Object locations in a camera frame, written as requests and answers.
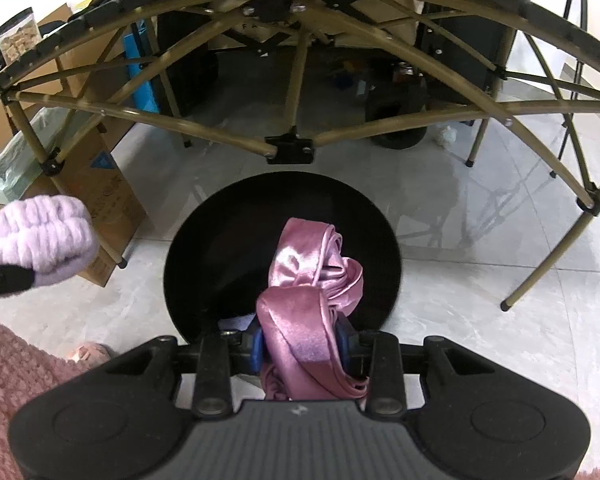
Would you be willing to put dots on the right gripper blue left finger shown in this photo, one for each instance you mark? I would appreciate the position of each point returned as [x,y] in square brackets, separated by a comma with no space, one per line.
[258,347]

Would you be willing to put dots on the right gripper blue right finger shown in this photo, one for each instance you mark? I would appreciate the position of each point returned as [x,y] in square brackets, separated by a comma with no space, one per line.
[347,343]

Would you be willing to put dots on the lavender fluffy headband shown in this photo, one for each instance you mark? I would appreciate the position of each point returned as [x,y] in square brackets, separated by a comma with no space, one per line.
[51,235]

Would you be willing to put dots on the pink satin cloth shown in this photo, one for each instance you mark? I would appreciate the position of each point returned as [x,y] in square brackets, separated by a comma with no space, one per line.
[312,309]

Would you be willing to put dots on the black trash bin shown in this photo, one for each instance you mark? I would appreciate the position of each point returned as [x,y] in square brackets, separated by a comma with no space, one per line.
[279,229]

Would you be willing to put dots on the lined cardboard trash box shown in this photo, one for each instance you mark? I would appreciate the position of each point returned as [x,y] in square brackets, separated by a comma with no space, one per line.
[89,173]

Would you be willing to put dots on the pink fuzzy slipper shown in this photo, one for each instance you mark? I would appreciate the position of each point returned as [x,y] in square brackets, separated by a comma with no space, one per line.
[90,353]

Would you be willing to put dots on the folding camp table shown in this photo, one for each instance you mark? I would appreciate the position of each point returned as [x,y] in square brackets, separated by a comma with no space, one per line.
[324,21]

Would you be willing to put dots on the clear snack jar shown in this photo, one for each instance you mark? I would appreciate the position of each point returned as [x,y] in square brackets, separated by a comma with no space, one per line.
[18,35]

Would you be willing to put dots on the black suitcase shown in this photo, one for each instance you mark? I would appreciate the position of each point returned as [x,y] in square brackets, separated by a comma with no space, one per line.
[462,62]

